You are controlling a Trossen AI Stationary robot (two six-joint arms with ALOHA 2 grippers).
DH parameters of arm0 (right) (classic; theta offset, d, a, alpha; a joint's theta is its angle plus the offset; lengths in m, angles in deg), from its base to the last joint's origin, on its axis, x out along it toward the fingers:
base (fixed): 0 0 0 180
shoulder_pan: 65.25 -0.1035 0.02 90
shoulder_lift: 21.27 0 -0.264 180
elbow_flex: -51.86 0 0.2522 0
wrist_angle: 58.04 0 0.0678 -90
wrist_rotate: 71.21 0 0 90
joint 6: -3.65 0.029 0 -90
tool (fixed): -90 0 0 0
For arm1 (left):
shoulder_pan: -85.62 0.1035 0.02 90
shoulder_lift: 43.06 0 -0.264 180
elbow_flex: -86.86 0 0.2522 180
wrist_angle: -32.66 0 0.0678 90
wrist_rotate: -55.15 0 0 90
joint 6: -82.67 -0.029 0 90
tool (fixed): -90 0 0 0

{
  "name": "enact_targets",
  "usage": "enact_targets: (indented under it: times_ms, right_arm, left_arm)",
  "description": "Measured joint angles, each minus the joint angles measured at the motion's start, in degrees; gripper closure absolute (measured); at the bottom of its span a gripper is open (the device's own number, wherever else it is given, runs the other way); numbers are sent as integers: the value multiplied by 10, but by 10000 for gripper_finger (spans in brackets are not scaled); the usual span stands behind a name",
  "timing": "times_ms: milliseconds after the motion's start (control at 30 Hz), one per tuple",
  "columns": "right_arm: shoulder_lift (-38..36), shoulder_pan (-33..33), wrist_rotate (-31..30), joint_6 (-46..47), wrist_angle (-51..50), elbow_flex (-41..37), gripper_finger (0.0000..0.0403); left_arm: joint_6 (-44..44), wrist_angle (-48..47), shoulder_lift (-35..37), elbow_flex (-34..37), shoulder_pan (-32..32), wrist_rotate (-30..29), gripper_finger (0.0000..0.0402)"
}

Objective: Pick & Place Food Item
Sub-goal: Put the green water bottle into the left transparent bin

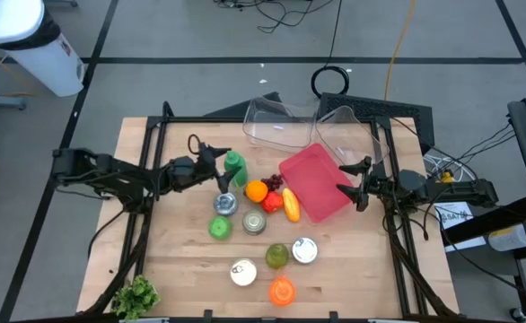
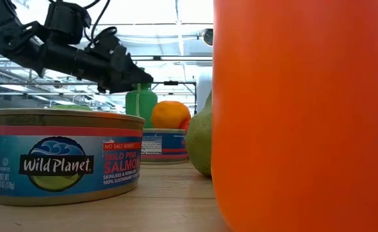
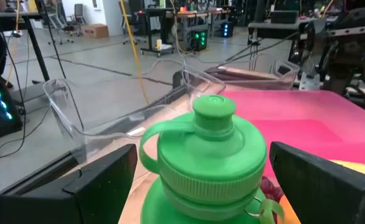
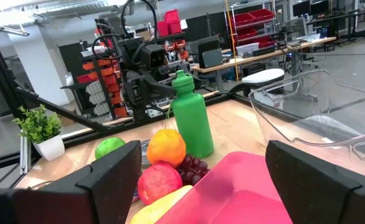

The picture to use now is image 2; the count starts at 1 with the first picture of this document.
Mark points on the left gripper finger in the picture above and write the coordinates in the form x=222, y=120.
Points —
x=139, y=77

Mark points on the green plastic bottle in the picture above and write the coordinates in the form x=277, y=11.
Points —
x=147, y=106

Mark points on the orange fruit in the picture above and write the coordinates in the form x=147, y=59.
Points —
x=171, y=114

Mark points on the red tomato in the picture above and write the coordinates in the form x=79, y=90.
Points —
x=186, y=125

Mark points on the blue labelled tin can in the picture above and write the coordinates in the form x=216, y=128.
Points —
x=166, y=145

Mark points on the green pear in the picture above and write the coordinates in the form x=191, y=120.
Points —
x=200, y=138

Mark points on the white round lid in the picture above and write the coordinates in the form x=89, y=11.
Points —
x=63, y=161

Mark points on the orange plastic bottle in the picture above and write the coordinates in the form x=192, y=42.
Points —
x=305, y=112

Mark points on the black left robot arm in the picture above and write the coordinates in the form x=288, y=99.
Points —
x=15, y=40

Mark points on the black round ceiling fixture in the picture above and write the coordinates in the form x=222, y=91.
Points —
x=208, y=37

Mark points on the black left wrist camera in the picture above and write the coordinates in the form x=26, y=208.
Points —
x=108, y=42

